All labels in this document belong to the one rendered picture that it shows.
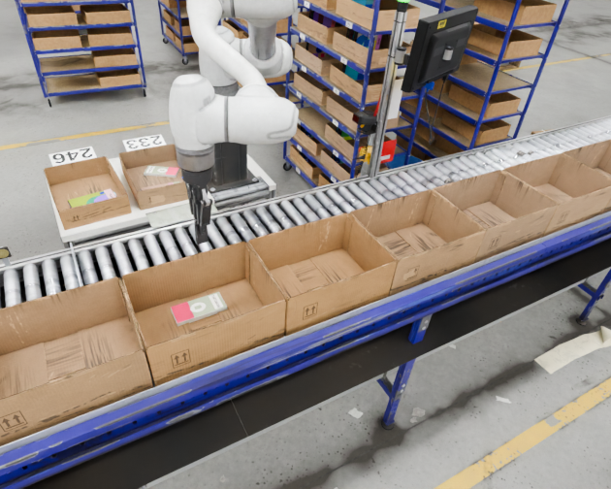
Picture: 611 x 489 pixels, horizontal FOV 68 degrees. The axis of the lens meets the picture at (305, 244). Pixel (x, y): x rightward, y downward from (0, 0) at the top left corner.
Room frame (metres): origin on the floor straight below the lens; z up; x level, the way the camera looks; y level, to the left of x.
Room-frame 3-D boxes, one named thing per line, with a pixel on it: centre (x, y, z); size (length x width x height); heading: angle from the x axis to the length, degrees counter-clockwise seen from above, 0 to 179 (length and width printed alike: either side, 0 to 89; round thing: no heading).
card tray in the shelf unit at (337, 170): (2.89, -0.29, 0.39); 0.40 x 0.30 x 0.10; 32
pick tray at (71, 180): (1.71, 1.01, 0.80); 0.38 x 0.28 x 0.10; 35
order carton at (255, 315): (0.91, 0.28, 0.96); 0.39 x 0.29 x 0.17; 122
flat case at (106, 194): (1.63, 0.95, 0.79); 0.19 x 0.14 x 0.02; 129
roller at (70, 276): (1.12, 0.82, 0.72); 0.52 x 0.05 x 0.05; 32
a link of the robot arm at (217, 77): (2.01, 0.43, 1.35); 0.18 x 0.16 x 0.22; 98
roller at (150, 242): (1.29, 0.54, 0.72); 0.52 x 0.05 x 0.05; 32
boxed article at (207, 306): (0.97, 0.32, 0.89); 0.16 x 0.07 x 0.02; 122
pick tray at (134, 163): (1.89, 0.74, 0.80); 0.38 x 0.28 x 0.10; 32
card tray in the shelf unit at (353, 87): (2.89, -0.29, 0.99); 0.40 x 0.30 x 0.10; 28
